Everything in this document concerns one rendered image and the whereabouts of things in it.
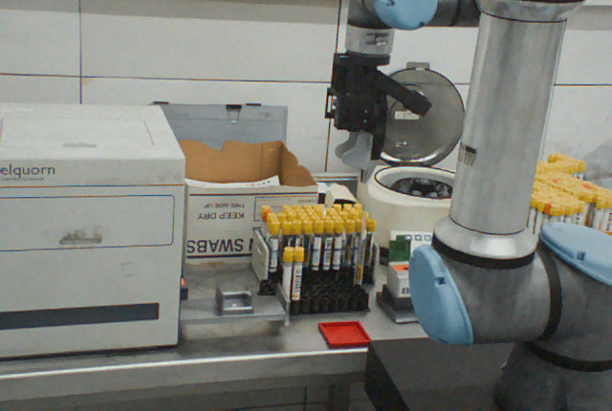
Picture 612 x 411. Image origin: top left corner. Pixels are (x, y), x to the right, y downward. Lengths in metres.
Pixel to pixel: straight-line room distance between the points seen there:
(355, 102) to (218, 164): 0.55
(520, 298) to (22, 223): 0.66
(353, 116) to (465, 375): 0.43
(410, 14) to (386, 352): 0.46
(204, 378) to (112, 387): 0.13
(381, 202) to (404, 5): 0.55
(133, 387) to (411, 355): 0.40
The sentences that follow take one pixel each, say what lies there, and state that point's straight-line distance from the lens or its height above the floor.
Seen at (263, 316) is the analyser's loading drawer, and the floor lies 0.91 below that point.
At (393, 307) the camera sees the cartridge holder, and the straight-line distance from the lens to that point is 1.57.
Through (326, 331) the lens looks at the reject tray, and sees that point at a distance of 1.50.
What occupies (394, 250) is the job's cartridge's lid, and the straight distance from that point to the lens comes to 1.59.
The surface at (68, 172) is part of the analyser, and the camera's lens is 1.31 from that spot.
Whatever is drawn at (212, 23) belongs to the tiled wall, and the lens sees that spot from 1.94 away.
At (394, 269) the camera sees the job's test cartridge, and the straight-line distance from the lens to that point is 1.56.
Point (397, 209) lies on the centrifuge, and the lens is 1.77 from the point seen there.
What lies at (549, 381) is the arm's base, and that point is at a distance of 1.21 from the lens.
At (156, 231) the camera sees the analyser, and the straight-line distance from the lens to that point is 1.35.
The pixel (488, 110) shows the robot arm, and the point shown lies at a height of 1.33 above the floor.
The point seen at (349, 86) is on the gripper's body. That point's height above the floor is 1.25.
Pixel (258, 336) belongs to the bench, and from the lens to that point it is 1.48.
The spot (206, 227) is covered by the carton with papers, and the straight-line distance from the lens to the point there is 1.68.
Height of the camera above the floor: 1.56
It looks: 18 degrees down
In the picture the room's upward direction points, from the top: 5 degrees clockwise
